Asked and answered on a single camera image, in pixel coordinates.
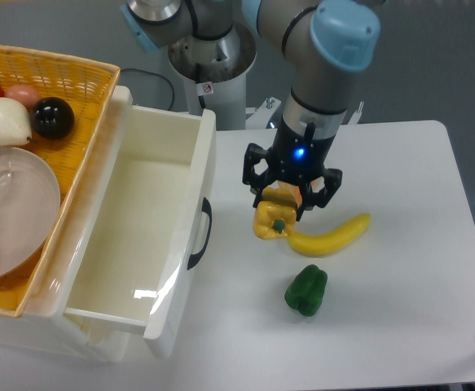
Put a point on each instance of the yellow bell pepper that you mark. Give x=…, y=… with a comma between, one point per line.
x=275, y=215

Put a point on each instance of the white metal table bracket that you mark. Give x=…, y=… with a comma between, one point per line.
x=356, y=115

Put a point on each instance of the open upper white drawer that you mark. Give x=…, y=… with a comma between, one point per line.
x=133, y=276

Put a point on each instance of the green bell pepper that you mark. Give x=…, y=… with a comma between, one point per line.
x=305, y=293

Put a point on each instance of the yellow banana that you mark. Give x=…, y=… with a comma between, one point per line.
x=331, y=241

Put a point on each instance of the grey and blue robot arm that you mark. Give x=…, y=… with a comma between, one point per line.
x=329, y=44

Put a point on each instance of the yellow woven basket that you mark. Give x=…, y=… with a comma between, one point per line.
x=87, y=86

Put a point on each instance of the beige plate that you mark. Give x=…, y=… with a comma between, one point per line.
x=28, y=209

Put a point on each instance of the pink peach toy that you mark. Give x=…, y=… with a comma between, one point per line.
x=24, y=94

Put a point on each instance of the black drawer handle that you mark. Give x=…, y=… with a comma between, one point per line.
x=205, y=230

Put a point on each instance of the black round ball fruit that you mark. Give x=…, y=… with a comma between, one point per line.
x=52, y=118

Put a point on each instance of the white pear toy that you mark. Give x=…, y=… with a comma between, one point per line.
x=15, y=128

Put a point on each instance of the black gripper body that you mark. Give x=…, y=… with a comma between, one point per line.
x=292, y=154

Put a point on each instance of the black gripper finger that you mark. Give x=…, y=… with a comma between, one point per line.
x=332, y=179
x=254, y=155

